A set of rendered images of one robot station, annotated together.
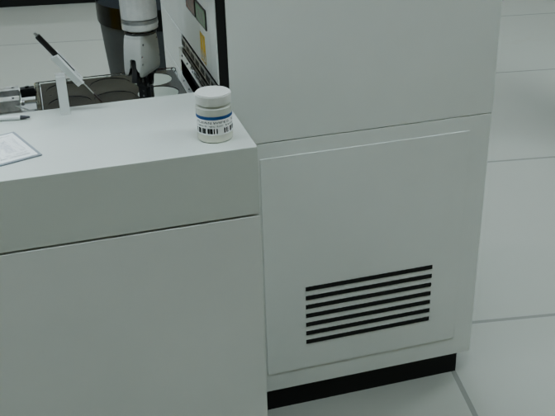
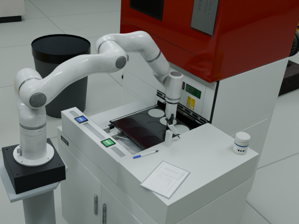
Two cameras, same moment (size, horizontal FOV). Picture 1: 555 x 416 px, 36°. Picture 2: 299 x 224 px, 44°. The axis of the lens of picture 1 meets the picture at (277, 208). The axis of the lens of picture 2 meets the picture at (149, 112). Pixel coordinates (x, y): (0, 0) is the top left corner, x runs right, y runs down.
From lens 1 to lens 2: 1.38 m
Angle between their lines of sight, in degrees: 24
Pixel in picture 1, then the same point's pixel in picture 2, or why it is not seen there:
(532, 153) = not seen: hidden behind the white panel
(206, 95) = (244, 138)
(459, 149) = (264, 125)
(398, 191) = not seen: hidden behind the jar
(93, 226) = (212, 197)
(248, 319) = (239, 212)
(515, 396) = (268, 204)
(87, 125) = (185, 151)
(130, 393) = not seen: outside the picture
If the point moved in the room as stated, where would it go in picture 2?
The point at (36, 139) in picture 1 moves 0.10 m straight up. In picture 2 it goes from (176, 163) to (179, 146)
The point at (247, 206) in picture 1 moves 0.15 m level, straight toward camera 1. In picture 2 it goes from (250, 174) to (270, 193)
